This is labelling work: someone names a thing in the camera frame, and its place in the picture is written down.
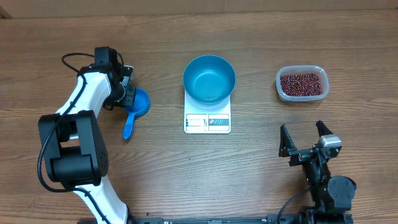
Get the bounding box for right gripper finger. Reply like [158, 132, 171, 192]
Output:
[279, 124, 296, 157]
[316, 120, 333, 137]

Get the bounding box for blue plastic measuring scoop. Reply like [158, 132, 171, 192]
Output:
[123, 88, 150, 140]

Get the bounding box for blue metal bowl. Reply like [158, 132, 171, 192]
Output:
[182, 55, 236, 105]

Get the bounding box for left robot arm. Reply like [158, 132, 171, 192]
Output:
[37, 63, 136, 223]

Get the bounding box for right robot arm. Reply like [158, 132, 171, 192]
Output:
[276, 120, 356, 224]

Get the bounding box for white digital kitchen scale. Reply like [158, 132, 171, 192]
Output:
[183, 92, 231, 134]

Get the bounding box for red beans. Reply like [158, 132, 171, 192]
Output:
[280, 73, 322, 96]

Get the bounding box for clear plastic container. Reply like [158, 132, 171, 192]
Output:
[275, 65, 330, 103]

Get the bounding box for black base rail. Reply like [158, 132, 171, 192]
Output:
[76, 214, 354, 224]

